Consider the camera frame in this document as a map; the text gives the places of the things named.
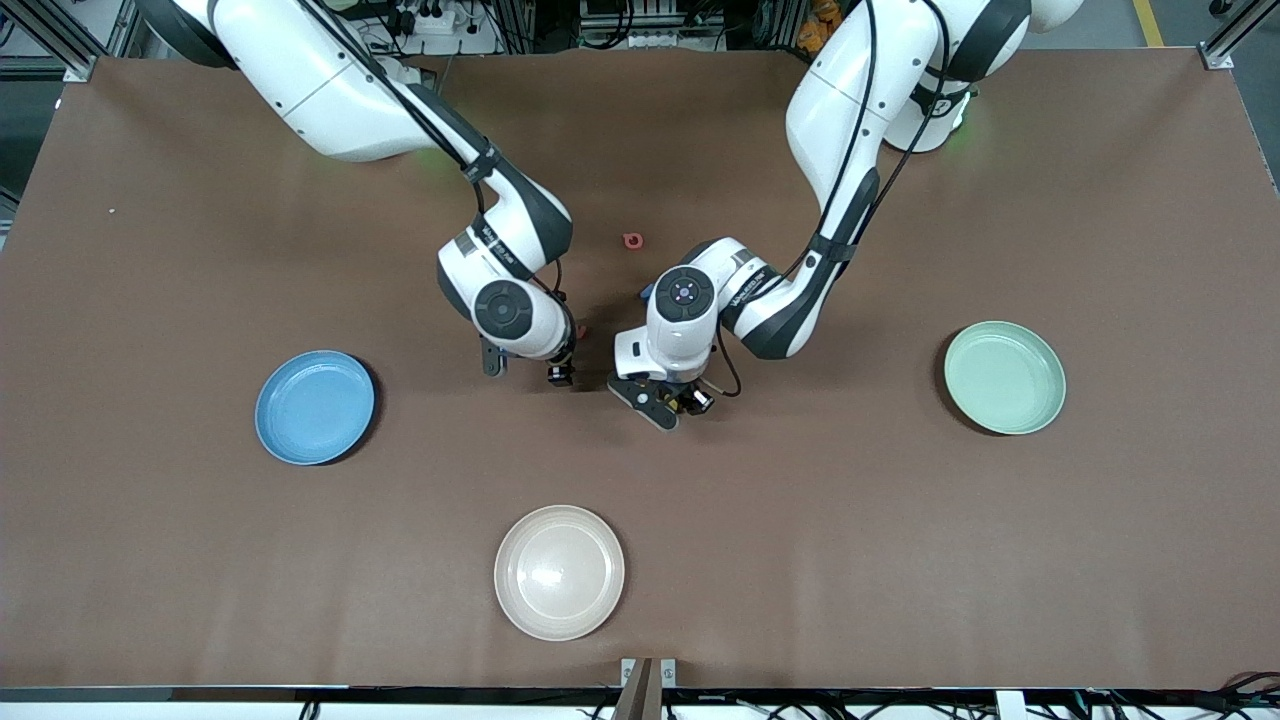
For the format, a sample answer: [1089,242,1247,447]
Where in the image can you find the green plate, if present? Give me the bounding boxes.
[943,320,1068,437]

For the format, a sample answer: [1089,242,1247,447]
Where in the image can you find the orange bagged items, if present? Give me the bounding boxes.
[795,0,846,56]

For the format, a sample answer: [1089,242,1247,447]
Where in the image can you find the white power strip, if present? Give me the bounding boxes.
[395,0,471,37]

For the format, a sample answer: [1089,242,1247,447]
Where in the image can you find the aluminium frame post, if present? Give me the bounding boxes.
[0,0,111,83]
[1200,0,1280,71]

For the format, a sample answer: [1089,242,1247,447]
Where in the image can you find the blue plate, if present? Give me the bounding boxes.
[254,349,377,467]

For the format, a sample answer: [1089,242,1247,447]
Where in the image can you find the metal table edge bracket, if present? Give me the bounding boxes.
[620,657,678,689]

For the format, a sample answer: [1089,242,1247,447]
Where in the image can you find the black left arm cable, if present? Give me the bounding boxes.
[700,0,951,399]

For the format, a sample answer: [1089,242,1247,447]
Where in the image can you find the brown table cover sheet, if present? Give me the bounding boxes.
[0,45,1280,691]

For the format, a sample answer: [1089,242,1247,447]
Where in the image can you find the beige plate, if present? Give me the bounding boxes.
[493,504,627,643]

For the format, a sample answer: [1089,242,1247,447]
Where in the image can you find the brown tapered post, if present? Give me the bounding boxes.
[611,657,664,720]

